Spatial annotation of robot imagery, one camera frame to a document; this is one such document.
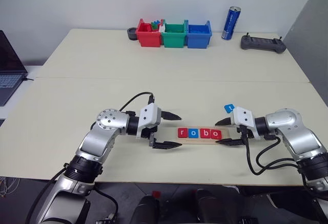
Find white loose cables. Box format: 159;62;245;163
0;175;21;198

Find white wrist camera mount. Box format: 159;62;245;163
229;106;260;140
135;103;162;140

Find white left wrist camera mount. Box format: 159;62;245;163
135;103;162;140

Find dark rounded shape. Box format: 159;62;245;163
130;194;161;224
194;188;228;224

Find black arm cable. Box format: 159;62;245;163
118;91;157;112
244;129;301;176

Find blue letter tile o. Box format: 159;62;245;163
187;128;201;139

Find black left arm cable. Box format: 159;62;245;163
118;91;157;112

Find blue drink can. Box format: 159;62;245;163
221;6;242;41

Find dark gray remote controller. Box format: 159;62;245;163
240;32;288;54

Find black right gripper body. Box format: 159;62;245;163
230;117;249;146

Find red plastic bin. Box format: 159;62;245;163
135;18;164;48

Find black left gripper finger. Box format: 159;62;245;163
161;111;183;121
152;140;183;150

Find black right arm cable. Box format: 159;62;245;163
244;129;301;176

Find blue plastic bin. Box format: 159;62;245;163
184;19;214;49

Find dark gray round cup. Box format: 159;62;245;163
126;27;139;41

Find green plastic bin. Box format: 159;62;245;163
160;18;189;49

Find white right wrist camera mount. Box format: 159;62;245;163
229;106;260;140

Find dark laptop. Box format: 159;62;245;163
0;30;29;107

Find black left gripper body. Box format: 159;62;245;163
139;111;165;148

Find beige wooden letter tray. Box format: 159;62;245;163
175;126;231;146

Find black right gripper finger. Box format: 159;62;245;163
214;117;233;127
215;138;244;147

